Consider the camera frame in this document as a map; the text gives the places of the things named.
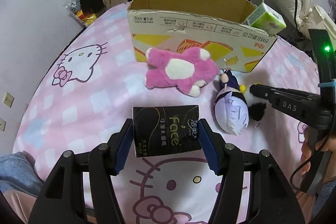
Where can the purple-haired doll plush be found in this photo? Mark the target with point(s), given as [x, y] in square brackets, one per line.
[235, 105]

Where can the wall socket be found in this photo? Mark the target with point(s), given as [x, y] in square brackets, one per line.
[8, 100]

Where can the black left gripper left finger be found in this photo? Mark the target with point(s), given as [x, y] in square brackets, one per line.
[78, 178]

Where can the pink hello kitty bedsheet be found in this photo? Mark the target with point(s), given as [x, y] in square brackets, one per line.
[91, 90]

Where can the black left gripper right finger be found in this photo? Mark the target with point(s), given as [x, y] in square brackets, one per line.
[251, 179]

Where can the green tissue pack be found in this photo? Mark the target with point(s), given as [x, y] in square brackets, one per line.
[267, 19]

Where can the black tissue pack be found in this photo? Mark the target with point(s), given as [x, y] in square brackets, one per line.
[165, 130]

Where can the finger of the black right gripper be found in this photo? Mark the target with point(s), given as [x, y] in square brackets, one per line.
[302, 106]

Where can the person's right hand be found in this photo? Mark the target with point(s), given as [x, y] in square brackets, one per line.
[308, 152]

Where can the open cardboard box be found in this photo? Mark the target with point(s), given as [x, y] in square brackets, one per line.
[213, 25]

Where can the pink bear plush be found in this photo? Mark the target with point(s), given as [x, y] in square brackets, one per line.
[188, 71]

